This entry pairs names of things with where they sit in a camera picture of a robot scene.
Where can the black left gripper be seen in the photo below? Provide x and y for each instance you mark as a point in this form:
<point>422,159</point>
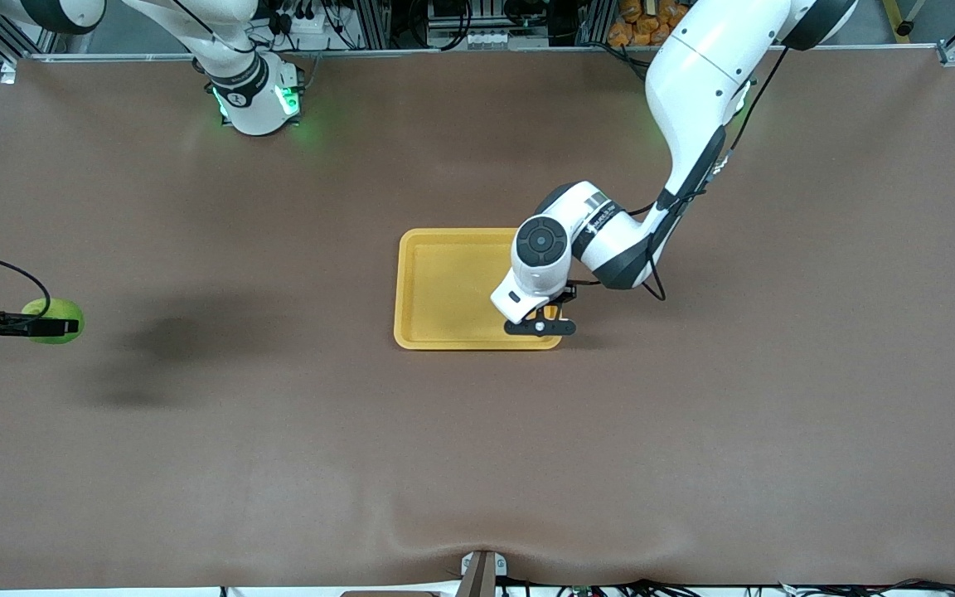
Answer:
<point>567,297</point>

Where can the green apple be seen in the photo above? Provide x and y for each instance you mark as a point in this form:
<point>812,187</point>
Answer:
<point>63,308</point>

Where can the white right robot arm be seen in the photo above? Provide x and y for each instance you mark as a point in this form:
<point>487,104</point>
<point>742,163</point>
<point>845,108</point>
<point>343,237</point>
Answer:
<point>249,99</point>

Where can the yellow plastic tray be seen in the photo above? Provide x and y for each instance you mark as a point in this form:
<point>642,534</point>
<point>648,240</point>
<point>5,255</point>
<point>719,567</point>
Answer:
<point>444,286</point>

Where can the brown table mat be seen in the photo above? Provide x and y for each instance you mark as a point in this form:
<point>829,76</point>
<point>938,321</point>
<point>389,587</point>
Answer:
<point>477,456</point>

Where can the pile of orange bread rolls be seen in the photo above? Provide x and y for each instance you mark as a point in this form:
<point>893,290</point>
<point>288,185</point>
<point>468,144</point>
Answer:
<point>635,25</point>

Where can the white power strip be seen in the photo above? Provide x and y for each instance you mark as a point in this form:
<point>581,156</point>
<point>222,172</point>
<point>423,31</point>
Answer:
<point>303,23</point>

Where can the silver metal clamp bracket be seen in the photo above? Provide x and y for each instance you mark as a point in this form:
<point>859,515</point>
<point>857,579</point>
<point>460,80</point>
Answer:
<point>484,572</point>

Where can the silver table edge rail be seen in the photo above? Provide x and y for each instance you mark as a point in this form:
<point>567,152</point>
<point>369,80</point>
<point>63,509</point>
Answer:
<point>444,51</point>

